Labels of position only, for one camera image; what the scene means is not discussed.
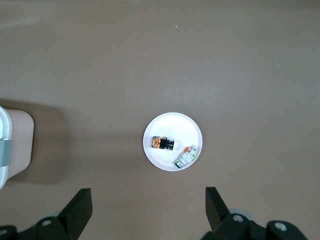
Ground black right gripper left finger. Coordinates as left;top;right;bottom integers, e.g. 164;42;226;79
0;187;93;240

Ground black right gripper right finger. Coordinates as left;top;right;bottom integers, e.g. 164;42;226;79
202;186;309;240

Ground orange and black switch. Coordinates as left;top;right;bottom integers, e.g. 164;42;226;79
151;135;176;152

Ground white lidded box grey latches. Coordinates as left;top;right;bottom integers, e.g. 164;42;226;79
0;104;35;191

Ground pale pink round plate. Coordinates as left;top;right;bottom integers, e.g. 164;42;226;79
142;112;203;172

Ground brown table mat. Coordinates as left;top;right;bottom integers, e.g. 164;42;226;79
0;0;320;240

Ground white switch with orange part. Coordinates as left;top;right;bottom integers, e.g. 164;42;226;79
174;144;200;169

